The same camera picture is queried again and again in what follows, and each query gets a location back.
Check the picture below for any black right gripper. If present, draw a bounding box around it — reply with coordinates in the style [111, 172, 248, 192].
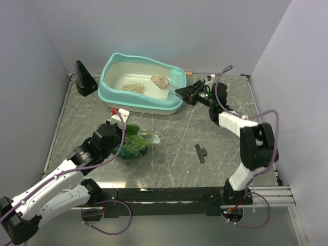
[175, 80, 215, 108]

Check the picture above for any clear plastic scoop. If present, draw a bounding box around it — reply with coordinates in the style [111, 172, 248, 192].
[151, 74, 177, 95]

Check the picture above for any green litter bag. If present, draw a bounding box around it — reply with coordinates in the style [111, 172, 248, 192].
[118, 123, 160, 159]

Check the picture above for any black bag clip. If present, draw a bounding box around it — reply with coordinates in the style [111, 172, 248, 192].
[195, 144, 207, 163]

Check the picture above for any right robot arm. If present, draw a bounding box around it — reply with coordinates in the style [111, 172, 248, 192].
[173, 80, 278, 204]

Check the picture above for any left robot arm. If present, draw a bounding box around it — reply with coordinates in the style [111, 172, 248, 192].
[1, 121, 126, 245]

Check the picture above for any pile of beige litter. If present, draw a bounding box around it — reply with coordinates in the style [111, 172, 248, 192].
[121, 82, 147, 94]

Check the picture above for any teal and white litter box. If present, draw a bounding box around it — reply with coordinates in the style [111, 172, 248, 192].
[98, 53, 187, 115]

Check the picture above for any black triangular stand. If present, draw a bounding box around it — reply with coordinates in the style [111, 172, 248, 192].
[74, 60, 98, 97]

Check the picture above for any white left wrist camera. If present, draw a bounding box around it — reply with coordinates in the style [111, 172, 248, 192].
[109, 108, 130, 128]

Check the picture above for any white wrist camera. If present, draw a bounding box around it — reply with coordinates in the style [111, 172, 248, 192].
[204, 74, 217, 84]
[109, 108, 130, 128]

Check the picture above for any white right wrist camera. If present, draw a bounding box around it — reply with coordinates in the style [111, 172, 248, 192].
[204, 74, 217, 84]

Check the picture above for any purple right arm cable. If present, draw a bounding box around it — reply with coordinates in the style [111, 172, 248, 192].
[214, 65, 280, 198]

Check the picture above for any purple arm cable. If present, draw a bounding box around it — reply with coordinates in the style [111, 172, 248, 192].
[214, 65, 280, 198]
[0, 110, 126, 223]

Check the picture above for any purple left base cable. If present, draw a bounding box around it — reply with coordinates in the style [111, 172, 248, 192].
[80, 199, 133, 234]

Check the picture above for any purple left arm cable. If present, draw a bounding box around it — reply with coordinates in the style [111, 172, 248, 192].
[0, 110, 126, 223]

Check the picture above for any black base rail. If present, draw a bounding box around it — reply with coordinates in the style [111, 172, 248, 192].
[80, 187, 253, 218]

